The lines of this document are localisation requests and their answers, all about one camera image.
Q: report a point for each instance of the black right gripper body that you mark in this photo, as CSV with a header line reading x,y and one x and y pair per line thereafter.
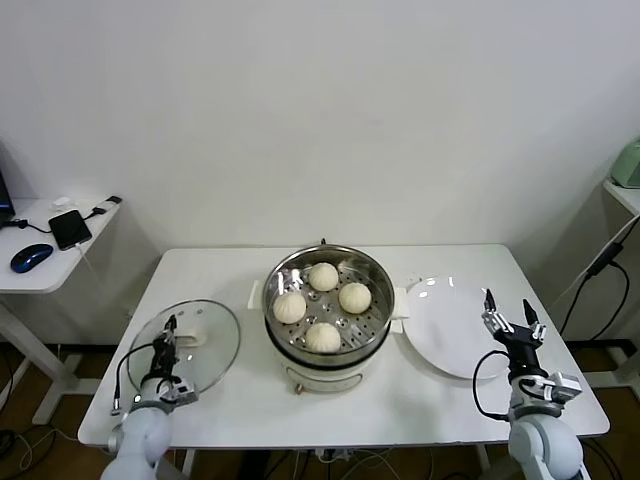
x,y
522,345

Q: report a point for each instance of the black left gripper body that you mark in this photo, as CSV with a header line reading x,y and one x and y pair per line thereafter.
x,y
164,362

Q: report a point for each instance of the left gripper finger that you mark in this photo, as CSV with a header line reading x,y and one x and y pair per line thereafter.
x,y
160,343
172,327

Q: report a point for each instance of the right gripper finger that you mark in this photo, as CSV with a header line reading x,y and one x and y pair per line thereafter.
x,y
534,327
492,317

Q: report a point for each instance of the glass pot lid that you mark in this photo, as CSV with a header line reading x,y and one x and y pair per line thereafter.
x,y
215,340

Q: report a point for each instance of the white steamed baozi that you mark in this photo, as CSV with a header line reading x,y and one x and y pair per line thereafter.
x,y
323,337
290,307
355,297
322,276

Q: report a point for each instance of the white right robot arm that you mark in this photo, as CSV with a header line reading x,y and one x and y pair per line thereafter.
x,y
545,445

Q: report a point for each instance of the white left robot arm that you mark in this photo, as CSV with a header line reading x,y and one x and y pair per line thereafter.
x,y
145,435

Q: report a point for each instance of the stainless steel steamer basket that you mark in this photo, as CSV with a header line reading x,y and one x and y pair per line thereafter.
x,y
290,280

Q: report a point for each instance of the white round plate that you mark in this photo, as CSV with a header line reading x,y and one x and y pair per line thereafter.
x,y
445,330

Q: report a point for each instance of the white table leg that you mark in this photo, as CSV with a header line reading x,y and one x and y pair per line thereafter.
x,y
483,457
189,462

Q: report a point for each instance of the white side desk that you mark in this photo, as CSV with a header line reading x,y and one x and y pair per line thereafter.
x,y
622,195
40,280

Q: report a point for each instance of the black usb adapter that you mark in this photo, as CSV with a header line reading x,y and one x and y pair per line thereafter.
x,y
113,199

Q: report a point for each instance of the black smartphone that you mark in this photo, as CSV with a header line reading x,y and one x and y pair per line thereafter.
x,y
70,229

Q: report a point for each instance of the blue computer mouse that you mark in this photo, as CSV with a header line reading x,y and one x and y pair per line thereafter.
x,y
32,257

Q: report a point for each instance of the white electric cooking pot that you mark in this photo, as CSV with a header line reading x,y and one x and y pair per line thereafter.
x,y
325,377

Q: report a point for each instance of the white earbuds case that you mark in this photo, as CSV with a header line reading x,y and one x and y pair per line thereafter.
x,y
61,202

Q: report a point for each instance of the green appliance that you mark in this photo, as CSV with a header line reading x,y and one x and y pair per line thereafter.
x,y
627,165

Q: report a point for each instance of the white power strip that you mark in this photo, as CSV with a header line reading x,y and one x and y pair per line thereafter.
x,y
332,454

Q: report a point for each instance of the dark laptop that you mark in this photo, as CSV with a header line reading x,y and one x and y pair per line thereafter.
x,y
4,192

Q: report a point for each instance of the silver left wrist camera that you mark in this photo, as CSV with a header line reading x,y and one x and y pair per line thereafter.
x,y
182,391

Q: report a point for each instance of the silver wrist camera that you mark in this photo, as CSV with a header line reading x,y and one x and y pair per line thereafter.
x,y
182,391
565,386

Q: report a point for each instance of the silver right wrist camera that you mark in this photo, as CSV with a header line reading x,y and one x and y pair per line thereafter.
x,y
565,386

